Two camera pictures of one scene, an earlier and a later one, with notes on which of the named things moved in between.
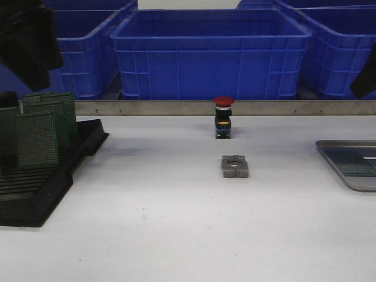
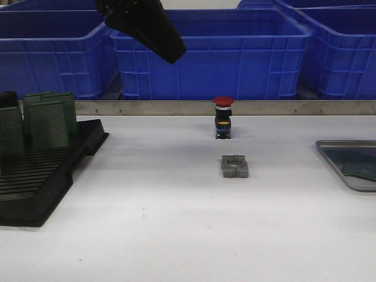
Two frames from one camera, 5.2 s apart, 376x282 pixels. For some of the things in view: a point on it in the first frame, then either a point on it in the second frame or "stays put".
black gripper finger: x=19 y=51 to x=147 y=21
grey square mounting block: x=234 y=166 stays put
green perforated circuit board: x=36 y=139 to x=357 y=162
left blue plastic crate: x=90 y=67 stays put
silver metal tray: x=356 y=182 stays put
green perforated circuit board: x=354 y=161 stays put
